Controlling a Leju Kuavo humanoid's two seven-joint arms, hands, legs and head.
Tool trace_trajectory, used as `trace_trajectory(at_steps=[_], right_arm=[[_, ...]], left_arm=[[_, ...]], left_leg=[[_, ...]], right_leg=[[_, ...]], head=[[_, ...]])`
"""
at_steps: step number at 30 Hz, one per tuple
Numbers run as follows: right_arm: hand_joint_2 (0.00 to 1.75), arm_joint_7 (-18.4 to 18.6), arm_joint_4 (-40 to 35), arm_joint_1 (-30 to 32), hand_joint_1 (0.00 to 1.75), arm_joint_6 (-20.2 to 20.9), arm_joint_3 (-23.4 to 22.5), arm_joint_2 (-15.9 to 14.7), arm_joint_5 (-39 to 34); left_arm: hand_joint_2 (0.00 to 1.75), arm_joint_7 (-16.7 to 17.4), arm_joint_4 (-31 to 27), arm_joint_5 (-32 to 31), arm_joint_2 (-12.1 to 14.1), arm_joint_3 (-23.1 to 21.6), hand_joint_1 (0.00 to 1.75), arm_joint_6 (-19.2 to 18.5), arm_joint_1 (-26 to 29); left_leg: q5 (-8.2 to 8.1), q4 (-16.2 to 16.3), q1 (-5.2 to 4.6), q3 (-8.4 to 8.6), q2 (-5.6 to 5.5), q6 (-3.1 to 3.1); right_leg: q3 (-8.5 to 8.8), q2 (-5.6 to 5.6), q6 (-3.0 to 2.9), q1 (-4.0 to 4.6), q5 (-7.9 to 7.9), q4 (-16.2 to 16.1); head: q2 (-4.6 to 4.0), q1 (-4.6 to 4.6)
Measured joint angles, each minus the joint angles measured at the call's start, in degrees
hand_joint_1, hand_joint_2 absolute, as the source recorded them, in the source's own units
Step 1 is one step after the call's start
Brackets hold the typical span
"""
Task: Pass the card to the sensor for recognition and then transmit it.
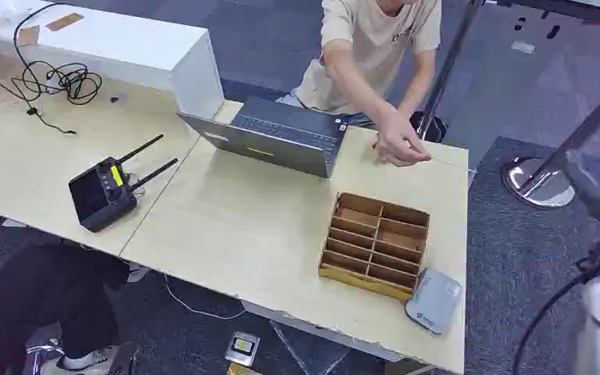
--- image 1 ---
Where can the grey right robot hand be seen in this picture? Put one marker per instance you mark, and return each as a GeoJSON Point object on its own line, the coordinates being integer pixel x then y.
{"type": "Point", "coordinates": [597, 194]}

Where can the grey zip pouch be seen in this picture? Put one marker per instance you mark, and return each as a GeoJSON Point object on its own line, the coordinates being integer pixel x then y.
{"type": "Point", "coordinates": [433, 301]}

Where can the chrome stanchion with round base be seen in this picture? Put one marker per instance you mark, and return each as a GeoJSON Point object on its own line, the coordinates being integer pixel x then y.
{"type": "Point", "coordinates": [543, 181]}

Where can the chrome stanchion with black base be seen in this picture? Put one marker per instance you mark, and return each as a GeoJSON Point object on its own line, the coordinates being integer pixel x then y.
{"type": "Point", "coordinates": [447, 67]}

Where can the grey laptop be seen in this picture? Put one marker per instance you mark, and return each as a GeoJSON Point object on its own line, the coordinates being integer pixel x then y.
{"type": "Point", "coordinates": [284, 140]}

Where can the white cabinet block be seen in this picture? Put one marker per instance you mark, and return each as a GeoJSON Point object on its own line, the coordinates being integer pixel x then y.
{"type": "Point", "coordinates": [124, 44]}

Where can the wooden divided card box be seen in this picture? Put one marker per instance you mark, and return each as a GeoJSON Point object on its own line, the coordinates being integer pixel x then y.
{"type": "Point", "coordinates": [375, 246]}

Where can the person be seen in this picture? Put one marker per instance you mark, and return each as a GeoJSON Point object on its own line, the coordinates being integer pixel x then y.
{"type": "Point", "coordinates": [372, 46]}
{"type": "Point", "coordinates": [46, 295]}

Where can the person's right hand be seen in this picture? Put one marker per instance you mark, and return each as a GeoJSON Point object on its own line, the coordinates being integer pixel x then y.
{"type": "Point", "coordinates": [398, 140]}

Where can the black controller with antennas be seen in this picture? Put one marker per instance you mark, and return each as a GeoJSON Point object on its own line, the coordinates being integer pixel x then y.
{"type": "Point", "coordinates": [102, 194]}

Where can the brown tape piece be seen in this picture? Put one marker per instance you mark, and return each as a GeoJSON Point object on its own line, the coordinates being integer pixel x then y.
{"type": "Point", "coordinates": [64, 22]}
{"type": "Point", "coordinates": [28, 35]}

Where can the small silver floor box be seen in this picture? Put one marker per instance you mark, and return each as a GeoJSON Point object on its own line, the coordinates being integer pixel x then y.
{"type": "Point", "coordinates": [242, 348]}

